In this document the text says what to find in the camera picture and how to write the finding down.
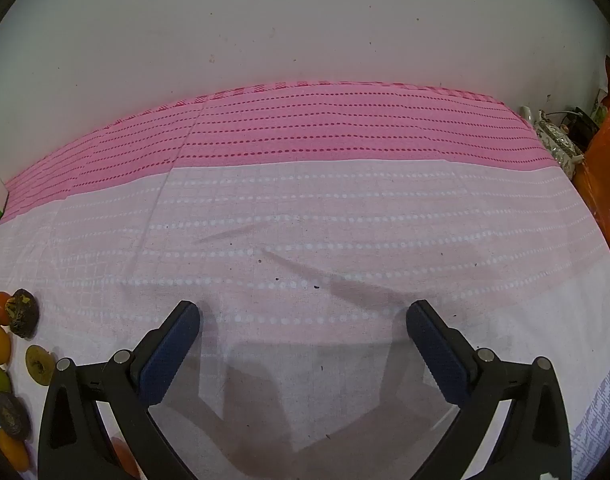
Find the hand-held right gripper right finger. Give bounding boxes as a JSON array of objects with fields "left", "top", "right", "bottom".
[{"left": 406, "top": 300, "right": 572, "bottom": 480}]

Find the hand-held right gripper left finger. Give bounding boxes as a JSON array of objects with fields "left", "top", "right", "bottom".
[{"left": 37, "top": 300, "right": 202, "bottom": 480}]

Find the orange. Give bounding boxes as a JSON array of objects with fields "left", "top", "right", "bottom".
[
  {"left": 0, "top": 427, "right": 32, "bottom": 472},
  {"left": 110, "top": 436, "right": 142, "bottom": 479}
]

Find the brown kiwi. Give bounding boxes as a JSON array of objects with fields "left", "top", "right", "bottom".
[{"left": 25, "top": 344, "right": 56, "bottom": 387}]

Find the dark wrinkled fruit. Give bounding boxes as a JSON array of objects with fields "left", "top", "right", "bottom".
[
  {"left": 6, "top": 288, "right": 40, "bottom": 338},
  {"left": 0, "top": 391, "right": 32, "bottom": 442}
]

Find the pink checked cloth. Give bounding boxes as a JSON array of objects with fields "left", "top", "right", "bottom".
[{"left": 0, "top": 80, "right": 610, "bottom": 480}]

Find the silver patterned pouch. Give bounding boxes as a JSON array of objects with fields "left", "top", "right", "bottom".
[{"left": 520, "top": 105, "right": 586, "bottom": 178}]

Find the orange plastic bag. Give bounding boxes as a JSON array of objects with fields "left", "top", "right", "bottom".
[{"left": 572, "top": 55, "right": 610, "bottom": 251}]

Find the dark box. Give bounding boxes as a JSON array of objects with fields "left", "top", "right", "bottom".
[{"left": 560, "top": 107, "right": 600, "bottom": 153}]

